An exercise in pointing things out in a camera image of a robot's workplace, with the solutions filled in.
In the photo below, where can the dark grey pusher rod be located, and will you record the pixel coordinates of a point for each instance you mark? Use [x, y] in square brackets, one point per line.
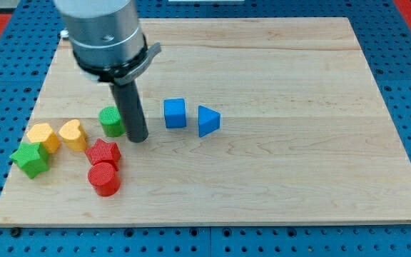
[130, 109]

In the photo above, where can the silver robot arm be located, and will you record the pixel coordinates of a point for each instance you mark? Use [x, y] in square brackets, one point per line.
[108, 43]

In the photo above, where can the green cylinder block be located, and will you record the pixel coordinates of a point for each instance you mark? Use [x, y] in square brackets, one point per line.
[111, 122]

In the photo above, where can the blue cube block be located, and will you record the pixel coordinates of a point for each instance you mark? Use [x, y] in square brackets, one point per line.
[175, 113]

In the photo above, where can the red star block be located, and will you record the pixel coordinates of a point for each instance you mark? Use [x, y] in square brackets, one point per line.
[103, 151]

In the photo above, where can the yellow heart block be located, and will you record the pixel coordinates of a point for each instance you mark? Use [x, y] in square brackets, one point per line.
[73, 135]

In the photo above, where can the blue triangle block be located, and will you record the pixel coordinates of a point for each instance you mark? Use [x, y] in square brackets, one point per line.
[208, 121]

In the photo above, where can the red cylinder block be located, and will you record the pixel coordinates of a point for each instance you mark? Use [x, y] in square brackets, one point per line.
[104, 179]

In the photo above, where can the yellow hexagon block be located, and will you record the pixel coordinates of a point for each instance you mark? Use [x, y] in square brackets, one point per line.
[45, 135]

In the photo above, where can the green star block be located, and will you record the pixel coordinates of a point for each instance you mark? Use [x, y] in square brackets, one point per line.
[31, 158]

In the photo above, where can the wooden board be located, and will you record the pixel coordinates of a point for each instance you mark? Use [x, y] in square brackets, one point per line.
[305, 137]

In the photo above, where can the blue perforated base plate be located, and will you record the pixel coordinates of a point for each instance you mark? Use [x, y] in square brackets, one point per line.
[27, 44]

